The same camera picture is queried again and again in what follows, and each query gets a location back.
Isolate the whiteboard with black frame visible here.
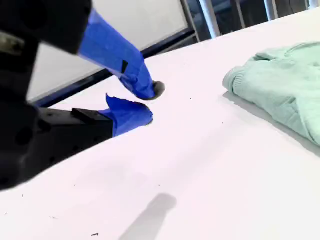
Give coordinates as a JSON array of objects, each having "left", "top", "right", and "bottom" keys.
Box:
[{"left": 26, "top": 0, "right": 197, "bottom": 108}]

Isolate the pale green T-shirt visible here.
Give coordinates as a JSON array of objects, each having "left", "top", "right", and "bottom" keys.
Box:
[{"left": 222, "top": 41, "right": 320, "bottom": 147}]

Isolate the white metal pole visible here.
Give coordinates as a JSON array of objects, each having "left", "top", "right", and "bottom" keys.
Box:
[
  {"left": 264, "top": 0, "right": 279, "bottom": 21},
  {"left": 199, "top": 0, "right": 221, "bottom": 39}
]

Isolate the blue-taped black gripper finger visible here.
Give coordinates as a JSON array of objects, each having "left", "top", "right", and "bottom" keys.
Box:
[
  {"left": 23, "top": 0, "right": 166, "bottom": 102},
  {"left": 37, "top": 93, "right": 154, "bottom": 166}
]

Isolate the grey metal stand post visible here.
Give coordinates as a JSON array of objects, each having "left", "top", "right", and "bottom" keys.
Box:
[{"left": 180, "top": 0, "right": 201, "bottom": 43}]

